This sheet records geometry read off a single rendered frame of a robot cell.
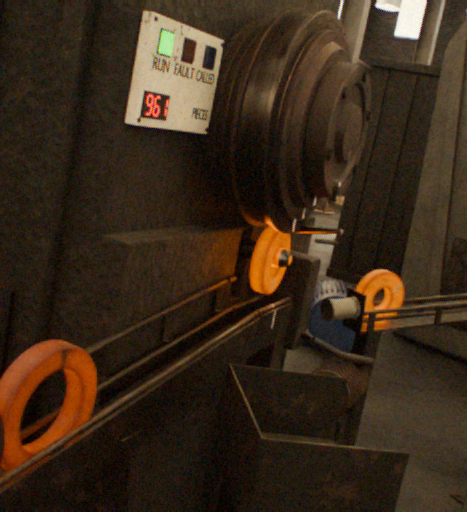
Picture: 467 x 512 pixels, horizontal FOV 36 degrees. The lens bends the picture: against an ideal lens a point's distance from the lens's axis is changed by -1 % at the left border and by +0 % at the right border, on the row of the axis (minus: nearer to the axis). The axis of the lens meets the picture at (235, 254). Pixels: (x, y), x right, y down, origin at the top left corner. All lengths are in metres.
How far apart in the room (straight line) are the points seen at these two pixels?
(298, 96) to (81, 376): 0.68
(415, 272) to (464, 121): 0.90
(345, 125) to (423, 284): 2.90
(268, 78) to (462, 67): 2.98
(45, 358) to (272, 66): 0.71
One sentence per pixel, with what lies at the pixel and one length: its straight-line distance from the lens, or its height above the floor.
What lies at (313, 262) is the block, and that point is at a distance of 1.78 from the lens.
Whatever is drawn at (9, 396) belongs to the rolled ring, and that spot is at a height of 0.72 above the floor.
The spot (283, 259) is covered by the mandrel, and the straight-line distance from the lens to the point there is 1.56.
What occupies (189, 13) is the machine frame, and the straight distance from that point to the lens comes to 1.33.
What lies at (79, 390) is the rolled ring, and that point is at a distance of 1.05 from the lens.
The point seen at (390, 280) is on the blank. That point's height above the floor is 0.76.
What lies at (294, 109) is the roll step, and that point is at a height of 1.14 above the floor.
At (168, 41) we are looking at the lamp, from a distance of 1.23.
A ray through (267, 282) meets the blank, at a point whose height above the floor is 0.77.
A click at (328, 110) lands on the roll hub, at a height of 1.15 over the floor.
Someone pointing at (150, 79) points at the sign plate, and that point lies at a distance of 1.21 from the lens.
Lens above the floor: 1.10
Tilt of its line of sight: 11 degrees down
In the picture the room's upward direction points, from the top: 11 degrees clockwise
